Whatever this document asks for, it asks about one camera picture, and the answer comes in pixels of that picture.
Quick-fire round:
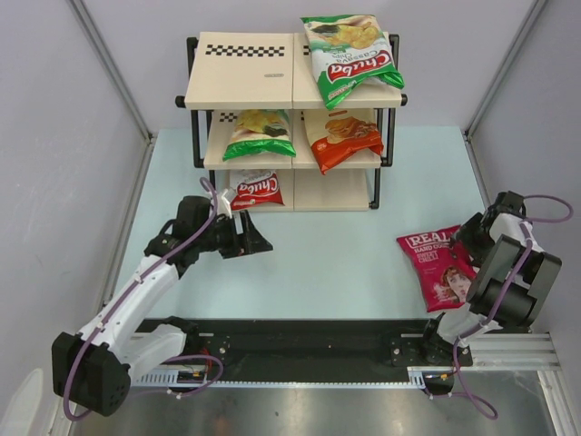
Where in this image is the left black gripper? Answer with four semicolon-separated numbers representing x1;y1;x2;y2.
195;210;271;259

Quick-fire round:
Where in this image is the pink Real chips bag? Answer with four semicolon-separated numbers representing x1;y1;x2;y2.
397;225;477;312

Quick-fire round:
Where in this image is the red Chuba chips bag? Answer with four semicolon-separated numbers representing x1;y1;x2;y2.
229;170;284;211

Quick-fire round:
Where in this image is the green Chuba chips bag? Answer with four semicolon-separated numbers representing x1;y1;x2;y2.
222;109;296;161
301;15;405;109

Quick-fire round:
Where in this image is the beige three-tier shelf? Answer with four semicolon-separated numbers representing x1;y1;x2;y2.
176;32;407;212

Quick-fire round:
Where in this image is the orange cassava chips bag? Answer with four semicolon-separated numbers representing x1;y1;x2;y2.
303;108;384;174

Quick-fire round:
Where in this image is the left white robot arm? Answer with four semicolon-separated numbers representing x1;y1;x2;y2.
51;179;273;421

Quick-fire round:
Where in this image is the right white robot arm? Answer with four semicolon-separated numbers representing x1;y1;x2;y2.
419;191;562;364

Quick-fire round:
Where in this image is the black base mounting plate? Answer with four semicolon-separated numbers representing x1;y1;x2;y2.
180;319;473;377

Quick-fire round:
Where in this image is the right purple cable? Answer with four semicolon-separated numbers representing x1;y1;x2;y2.
453;194;574;419

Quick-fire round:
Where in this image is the white slotted cable duct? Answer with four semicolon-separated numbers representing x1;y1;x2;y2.
132;364;425;390

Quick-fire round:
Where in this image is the aluminium rail frame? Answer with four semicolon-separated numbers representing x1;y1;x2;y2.
55;334;580;435

